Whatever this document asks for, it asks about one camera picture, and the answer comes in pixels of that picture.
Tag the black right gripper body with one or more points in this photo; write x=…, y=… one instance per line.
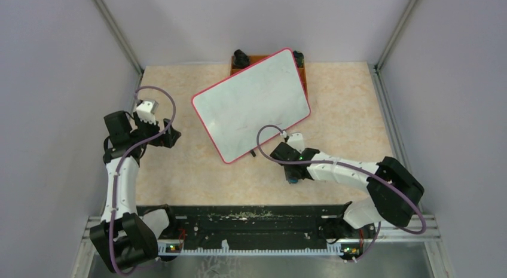
x=288, y=174

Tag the pink framed whiteboard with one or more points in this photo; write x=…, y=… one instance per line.
x=250, y=107

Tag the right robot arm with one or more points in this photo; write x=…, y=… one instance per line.
x=393, y=193

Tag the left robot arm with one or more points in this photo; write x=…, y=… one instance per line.
x=123, y=238

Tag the wooden compartment box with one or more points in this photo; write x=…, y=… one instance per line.
x=258, y=58

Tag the dark patterned cloth roll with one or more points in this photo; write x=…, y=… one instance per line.
x=240, y=59

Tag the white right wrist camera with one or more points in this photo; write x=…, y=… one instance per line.
x=296, y=141

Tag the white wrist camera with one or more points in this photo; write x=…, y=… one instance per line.
x=146, y=111
x=296, y=141

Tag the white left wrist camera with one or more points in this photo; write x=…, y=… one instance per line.
x=146, y=111

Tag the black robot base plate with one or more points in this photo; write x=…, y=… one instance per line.
x=311, y=227

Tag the aluminium frame rail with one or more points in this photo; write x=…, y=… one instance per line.
x=384, y=233

